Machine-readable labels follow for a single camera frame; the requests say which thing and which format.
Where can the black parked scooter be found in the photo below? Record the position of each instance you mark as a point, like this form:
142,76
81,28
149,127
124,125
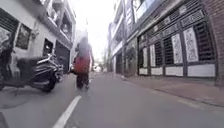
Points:
33,71

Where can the grey asphalt road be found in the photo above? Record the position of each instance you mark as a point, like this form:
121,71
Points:
126,106

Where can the pale building with dark windows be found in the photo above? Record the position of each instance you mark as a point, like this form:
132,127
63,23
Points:
33,33

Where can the person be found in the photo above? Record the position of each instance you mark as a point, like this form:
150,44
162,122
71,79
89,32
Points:
82,63

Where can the building with ornate gate panels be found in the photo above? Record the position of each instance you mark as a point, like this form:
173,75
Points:
166,36

